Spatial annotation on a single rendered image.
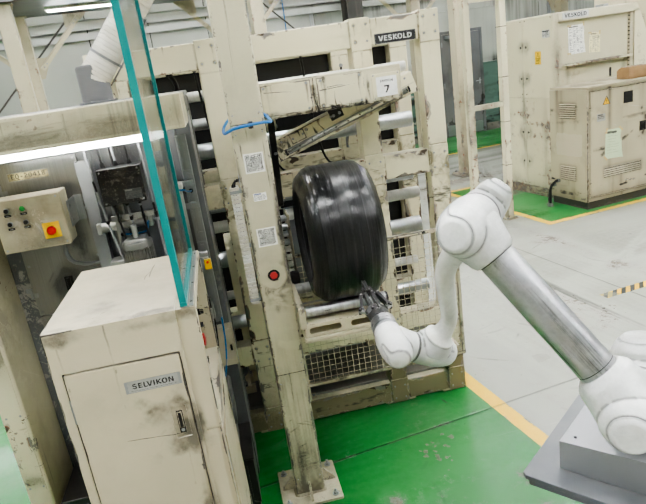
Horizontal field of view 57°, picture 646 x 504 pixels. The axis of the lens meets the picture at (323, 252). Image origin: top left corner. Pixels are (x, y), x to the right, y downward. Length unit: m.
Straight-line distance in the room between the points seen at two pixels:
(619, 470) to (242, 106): 1.65
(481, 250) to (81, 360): 1.07
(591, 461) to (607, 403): 0.29
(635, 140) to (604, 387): 5.62
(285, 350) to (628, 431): 1.38
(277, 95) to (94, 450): 1.49
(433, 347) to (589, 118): 4.89
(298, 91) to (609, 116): 4.71
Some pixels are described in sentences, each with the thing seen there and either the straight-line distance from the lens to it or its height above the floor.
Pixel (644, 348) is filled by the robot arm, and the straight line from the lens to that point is 1.77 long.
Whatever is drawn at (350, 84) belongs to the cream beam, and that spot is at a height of 1.73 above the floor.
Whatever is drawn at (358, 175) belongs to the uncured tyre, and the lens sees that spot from 2.27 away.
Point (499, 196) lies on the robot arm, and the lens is 1.67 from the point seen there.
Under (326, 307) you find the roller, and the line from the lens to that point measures 2.36.
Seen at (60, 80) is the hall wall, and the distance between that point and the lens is 11.27.
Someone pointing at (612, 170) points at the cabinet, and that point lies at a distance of 6.92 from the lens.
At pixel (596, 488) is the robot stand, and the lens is 1.86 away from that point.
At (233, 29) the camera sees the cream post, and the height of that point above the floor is 1.98.
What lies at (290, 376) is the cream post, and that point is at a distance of 2.55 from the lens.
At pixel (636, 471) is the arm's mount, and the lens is 1.83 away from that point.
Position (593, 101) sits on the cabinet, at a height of 1.10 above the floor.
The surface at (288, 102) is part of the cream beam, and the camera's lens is 2.52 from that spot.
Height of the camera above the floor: 1.82
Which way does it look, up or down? 17 degrees down
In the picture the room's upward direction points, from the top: 8 degrees counter-clockwise
